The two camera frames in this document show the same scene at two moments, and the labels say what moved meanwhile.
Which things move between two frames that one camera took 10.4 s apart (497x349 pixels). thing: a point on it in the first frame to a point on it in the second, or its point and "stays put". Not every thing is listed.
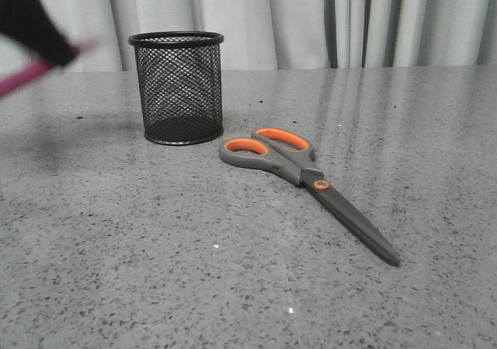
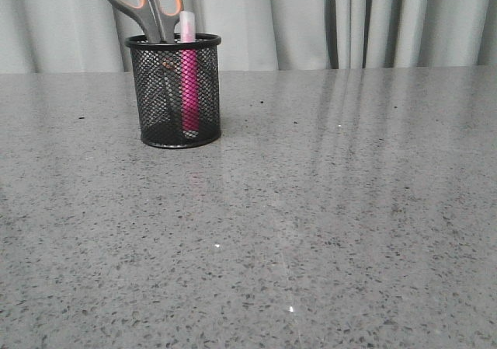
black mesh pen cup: x=180 y=79 stays put
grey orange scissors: x=290 y=155 to x=161 y=27
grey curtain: x=277 y=22 stays put
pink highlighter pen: x=37 y=68 to x=189 y=74
